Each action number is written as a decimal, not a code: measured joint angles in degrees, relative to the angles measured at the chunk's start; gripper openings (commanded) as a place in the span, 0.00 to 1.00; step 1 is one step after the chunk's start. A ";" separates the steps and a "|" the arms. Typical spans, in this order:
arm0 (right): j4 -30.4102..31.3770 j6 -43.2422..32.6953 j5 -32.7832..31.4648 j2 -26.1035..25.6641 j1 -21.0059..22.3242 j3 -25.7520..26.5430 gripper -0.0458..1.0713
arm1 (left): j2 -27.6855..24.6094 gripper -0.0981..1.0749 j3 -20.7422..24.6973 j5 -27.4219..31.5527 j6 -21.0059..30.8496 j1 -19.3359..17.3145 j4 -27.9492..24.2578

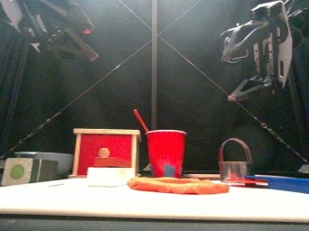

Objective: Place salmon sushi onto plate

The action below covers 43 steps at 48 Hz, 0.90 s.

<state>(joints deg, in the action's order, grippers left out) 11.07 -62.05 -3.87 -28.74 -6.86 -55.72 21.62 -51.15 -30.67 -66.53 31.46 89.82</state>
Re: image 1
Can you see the salmon nigiri sushi toy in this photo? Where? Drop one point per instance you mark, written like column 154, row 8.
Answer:
column 110, row 176

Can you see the grey bowl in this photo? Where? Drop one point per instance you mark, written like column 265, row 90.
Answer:
column 52, row 159

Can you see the red plastic cup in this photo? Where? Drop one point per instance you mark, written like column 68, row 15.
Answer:
column 166, row 150

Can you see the white cutting board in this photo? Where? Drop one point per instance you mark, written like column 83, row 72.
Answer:
column 120, row 204

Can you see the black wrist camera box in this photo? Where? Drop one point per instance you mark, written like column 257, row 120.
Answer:
column 265, row 11

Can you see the red plastic utensil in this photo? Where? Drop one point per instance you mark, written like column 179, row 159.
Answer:
column 139, row 119

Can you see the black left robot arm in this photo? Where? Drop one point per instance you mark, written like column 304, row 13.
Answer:
column 28, row 15

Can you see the small blue block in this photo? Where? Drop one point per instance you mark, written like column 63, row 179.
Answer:
column 169, row 171

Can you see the grey cube with green circle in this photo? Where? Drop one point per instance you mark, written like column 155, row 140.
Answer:
column 24, row 172

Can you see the wooden box with red front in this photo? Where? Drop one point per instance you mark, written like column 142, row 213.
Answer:
column 114, row 143

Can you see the grey vertical frame pole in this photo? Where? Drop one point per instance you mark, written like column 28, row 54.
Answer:
column 154, row 75

